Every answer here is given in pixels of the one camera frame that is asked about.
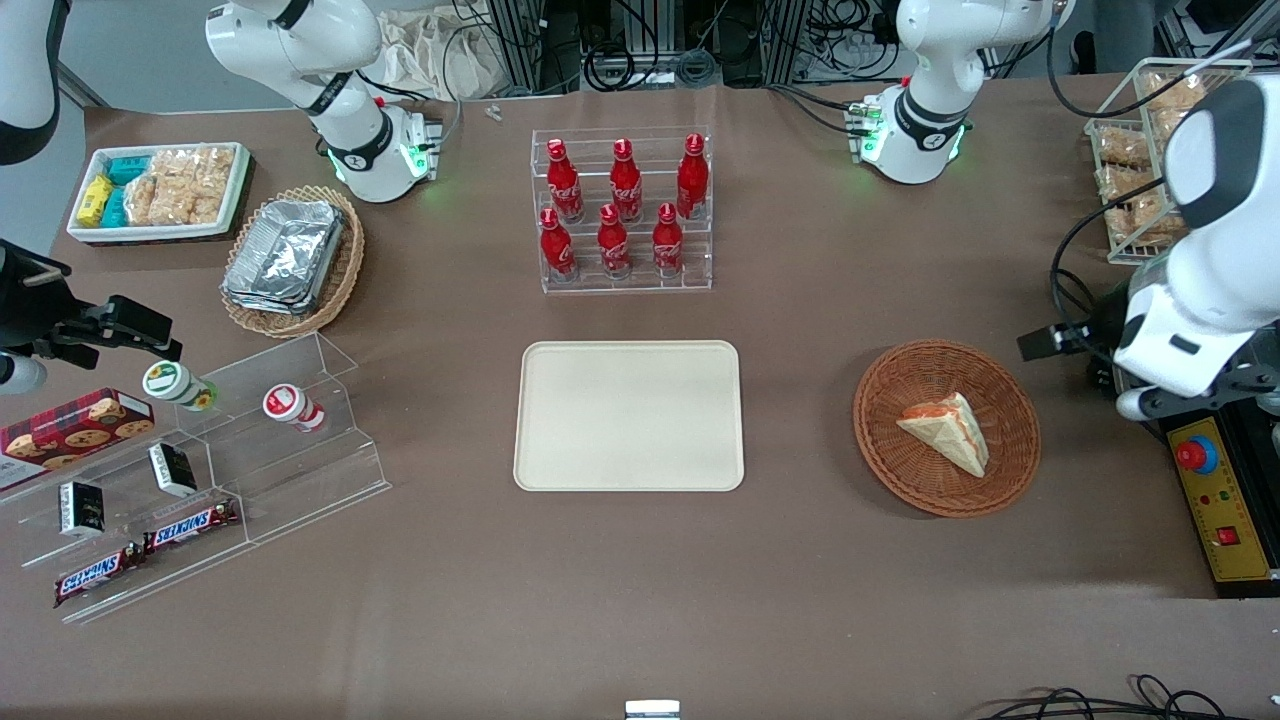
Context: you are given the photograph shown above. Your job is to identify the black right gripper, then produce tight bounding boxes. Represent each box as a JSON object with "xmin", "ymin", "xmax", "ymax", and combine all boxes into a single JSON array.
[{"xmin": 0, "ymin": 240, "xmax": 184, "ymax": 369}]

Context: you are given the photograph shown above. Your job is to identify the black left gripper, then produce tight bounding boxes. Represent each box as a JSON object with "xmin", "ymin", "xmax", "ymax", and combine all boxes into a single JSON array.
[{"xmin": 1018, "ymin": 295, "xmax": 1133, "ymax": 391}]

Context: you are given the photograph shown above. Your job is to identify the triangular sandwich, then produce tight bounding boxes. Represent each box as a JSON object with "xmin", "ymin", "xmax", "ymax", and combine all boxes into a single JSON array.
[{"xmin": 896, "ymin": 392, "xmax": 991, "ymax": 479}]

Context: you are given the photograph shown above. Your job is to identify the round brown wicker basket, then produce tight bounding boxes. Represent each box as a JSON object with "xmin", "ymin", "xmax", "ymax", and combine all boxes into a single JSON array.
[{"xmin": 852, "ymin": 340, "xmax": 1042, "ymax": 519}]

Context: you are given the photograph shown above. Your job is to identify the white rectangular snack tray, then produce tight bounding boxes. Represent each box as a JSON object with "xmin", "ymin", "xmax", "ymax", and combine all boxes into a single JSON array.
[{"xmin": 66, "ymin": 142, "xmax": 252, "ymax": 244}]

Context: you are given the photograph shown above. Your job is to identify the oval tan wicker basket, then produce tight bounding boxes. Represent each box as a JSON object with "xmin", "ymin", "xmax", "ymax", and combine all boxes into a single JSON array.
[{"xmin": 220, "ymin": 185, "xmax": 366, "ymax": 340}]

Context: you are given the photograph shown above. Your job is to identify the beige plastic tray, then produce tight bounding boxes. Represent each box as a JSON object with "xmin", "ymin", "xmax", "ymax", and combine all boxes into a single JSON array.
[{"xmin": 513, "ymin": 340, "xmax": 746, "ymax": 493}]

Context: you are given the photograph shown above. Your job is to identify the green capped yogurt bottle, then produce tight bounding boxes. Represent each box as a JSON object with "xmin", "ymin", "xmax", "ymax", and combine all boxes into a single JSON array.
[{"xmin": 141, "ymin": 360, "xmax": 219, "ymax": 414}]

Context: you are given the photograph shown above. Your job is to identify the red plaid cookie box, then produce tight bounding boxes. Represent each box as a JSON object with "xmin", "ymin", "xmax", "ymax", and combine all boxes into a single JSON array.
[{"xmin": 0, "ymin": 387, "xmax": 157, "ymax": 492}]

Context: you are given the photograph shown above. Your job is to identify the yellow snack packet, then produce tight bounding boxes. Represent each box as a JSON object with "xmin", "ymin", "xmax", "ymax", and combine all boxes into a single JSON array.
[{"xmin": 77, "ymin": 175, "xmax": 115, "ymax": 227}]

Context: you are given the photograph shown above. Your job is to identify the clear bag of rice crackers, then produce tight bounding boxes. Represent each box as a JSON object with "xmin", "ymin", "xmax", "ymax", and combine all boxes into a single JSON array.
[
  {"xmin": 123, "ymin": 150, "xmax": 197, "ymax": 227},
  {"xmin": 186, "ymin": 147, "xmax": 237, "ymax": 224}
]

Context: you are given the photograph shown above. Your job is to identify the clear bag of fried snacks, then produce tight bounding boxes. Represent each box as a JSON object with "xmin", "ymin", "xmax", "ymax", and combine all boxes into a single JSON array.
[
  {"xmin": 1099, "ymin": 165, "xmax": 1161, "ymax": 202},
  {"xmin": 1144, "ymin": 72, "xmax": 1209, "ymax": 139},
  {"xmin": 1097, "ymin": 128, "xmax": 1153, "ymax": 169},
  {"xmin": 1110, "ymin": 195, "xmax": 1191, "ymax": 247}
]

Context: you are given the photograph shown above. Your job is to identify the small black white box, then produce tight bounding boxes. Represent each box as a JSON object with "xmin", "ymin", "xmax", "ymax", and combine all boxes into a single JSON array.
[
  {"xmin": 147, "ymin": 442, "xmax": 199, "ymax": 499},
  {"xmin": 57, "ymin": 480, "xmax": 108, "ymax": 540}
]

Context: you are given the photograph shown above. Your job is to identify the stack of foil trays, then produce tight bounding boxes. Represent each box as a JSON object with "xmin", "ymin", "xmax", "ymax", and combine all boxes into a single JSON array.
[{"xmin": 221, "ymin": 199, "xmax": 347, "ymax": 317}]

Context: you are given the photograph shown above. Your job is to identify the red capped yogurt bottle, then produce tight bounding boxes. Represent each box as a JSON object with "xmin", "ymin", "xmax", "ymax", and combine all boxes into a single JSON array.
[{"xmin": 262, "ymin": 384, "xmax": 328, "ymax": 434}]

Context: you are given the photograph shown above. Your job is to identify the snickers chocolate bar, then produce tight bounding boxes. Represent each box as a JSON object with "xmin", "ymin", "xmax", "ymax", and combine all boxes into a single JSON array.
[
  {"xmin": 52, "ymin": 545, "xmax": 147, "ymax": 610},
  {"xmin": 142, "ymin": 497, "xmax": 242, "ymax": 555}
]

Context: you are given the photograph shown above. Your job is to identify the yellow emergency stop control box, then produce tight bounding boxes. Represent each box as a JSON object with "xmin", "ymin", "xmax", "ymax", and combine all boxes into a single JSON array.
[{"xmin": 1164, "ymin": 415, "xmax": 1280, "ymax": 599}]

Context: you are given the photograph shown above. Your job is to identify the clear acrylic step shelf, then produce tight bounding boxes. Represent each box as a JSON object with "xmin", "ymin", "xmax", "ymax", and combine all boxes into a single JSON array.
[{"xmin": 0, "ymin": 331, "xmax": 392, "ymax": 627}]

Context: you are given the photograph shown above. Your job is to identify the red cola bottle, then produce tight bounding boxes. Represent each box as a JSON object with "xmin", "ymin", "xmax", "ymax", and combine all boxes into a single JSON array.
[
  {"xmin": 609, "ymin": 138, "xmax": 644, "ymax": 224},
  {"xmin": 539, "ymin": 207, "xmax": 577, "ymax": 282},
  {"xmin": 652, "ymin": 203, "xmax": 685, "ymax": 279},
  {"xmin": 676, "ymin": 133, "xmax": 711, "ymax": 222},
  {"xmin": 546, "ymin": 138, "xmax": 585, "ymax": 224},
  {"xmin": 597, "ymin": 204, "xmax": 632, "ymax": 280}
]

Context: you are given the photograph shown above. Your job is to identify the clear acrylic bottle rack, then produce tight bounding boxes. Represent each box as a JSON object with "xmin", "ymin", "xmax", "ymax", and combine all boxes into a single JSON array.
[{"xmin": 530, "ymin": 127, "xmax": 715, "ymax": 295}]

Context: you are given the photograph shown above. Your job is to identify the cream cloth bag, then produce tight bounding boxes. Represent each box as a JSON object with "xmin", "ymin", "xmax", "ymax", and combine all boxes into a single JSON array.
[{"xmin": 374, "ymin": 6, "xmax": 507, "ymax": 102}]

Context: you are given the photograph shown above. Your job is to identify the black appliance power cable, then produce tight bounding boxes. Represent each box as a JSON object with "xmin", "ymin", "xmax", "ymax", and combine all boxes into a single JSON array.
[{"xmin": 1048, "ymin": 265, "xmax": 1116, "ymax": 376}]

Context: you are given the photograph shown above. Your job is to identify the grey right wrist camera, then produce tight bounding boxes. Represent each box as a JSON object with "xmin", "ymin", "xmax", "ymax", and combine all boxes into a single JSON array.
[{"xmin": 0, "ymin": 353, "xmax": 48, "ymax": 397}]

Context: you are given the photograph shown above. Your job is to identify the white wire basket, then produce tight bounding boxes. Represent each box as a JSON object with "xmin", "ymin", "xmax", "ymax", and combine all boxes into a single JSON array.
[{"xmin": 1084, "ymin": 57, "xmax": 1257, "ymax": 267}]

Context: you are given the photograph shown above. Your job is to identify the black left arm base cables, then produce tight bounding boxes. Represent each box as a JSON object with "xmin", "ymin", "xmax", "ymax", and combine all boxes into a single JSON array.
[{"xmin": 765, "ymin": 82, "xmax": 873, "ymax": 136}]

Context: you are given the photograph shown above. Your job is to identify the black cables bundle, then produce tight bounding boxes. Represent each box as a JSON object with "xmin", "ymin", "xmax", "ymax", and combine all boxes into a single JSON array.
[{"xmin": 978, "ymin": 674, "xmax": 1236, "ymax": 720}]

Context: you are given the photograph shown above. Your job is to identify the aluminium frame equipment rack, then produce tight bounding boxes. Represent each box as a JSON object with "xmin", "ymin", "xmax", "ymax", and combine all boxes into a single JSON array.
[{"xmin": 484, "ymin": 0, "xmax": 906, "ymax": 93}]

